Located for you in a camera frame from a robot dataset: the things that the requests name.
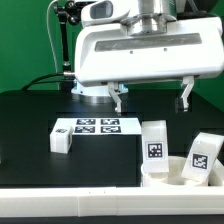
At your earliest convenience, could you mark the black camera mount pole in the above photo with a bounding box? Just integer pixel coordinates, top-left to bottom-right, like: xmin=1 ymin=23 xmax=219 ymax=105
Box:
xmin=53 ymin=0 xmax=86 ymax=79

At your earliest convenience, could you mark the black cable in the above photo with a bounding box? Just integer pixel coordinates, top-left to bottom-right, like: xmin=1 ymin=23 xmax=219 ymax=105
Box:
xmin=21 ymin=73 xmax=78 ymax=92

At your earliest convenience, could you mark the white front wall rail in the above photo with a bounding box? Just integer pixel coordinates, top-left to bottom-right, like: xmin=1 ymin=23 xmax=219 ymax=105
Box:
xmin=0 ymin=187 xmax=224 ymax=218

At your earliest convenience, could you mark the white cable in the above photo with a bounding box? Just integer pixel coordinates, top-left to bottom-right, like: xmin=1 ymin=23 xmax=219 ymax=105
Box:
xmin=45 ymin=0 xmax=62 ymax=74

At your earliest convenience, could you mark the white marker sheet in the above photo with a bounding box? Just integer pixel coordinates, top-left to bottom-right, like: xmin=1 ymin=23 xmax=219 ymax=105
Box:
xmin=53 ymin=118 xmax=141 ymax=135

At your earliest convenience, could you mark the white round stool seat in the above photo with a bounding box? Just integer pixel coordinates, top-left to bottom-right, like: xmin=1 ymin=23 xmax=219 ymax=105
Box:
xmin=141 ymin=156 xmax=208 ymax=187

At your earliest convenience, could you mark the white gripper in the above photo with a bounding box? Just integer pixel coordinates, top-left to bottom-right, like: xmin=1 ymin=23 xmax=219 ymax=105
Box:
xmin=75 ymin=17 xmax=224 ymax=114

